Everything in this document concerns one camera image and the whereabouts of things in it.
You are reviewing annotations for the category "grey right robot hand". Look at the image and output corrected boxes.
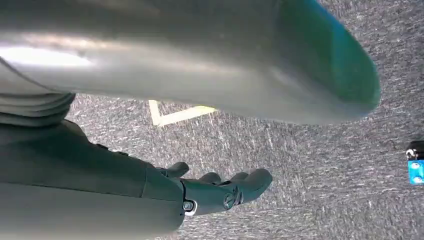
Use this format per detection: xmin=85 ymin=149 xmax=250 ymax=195
xmin=0 ymin=119 xmax=274 ymax=240

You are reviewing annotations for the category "yellow floor tape square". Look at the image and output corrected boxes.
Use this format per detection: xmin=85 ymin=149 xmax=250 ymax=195
xmin=148 ymin=99 xmax=218 ymax=127

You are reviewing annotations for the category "blue metal shelf rack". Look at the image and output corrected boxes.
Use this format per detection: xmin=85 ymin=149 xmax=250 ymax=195
xmin=405 ymin=140 xmax=424 ymax=186

